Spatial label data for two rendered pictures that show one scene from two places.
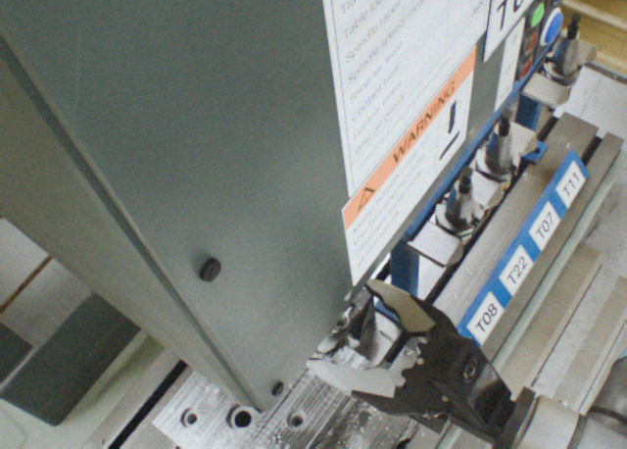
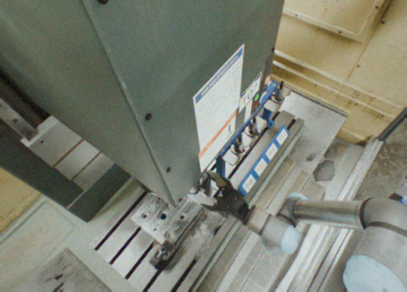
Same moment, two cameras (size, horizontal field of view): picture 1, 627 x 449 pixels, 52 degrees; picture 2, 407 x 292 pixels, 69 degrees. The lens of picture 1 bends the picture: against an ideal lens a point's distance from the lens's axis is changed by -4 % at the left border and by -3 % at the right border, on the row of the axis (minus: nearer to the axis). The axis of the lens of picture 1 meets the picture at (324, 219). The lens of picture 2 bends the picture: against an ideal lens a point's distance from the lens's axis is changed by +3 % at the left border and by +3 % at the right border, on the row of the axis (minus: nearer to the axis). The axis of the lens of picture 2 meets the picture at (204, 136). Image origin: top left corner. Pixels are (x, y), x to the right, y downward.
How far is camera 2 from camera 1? 29 cm
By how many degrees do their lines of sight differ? 2
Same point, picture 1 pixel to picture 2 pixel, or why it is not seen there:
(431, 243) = (229, 157)
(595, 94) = (296, 102)
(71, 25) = (153, 131)
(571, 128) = (284, 116)
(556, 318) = (277, 184)
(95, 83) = (155, 139)
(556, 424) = (261, 216)
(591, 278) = (290, 170)
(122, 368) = (116, 199)
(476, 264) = (246, 164)
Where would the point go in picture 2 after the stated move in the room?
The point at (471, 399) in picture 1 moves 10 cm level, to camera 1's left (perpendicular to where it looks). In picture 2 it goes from (235, 206) to (202, 212)
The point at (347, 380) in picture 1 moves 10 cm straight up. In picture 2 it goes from (199, 200) to (196, 188)
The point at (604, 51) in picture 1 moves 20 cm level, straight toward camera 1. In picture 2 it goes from (300, 87) to (289, 110)
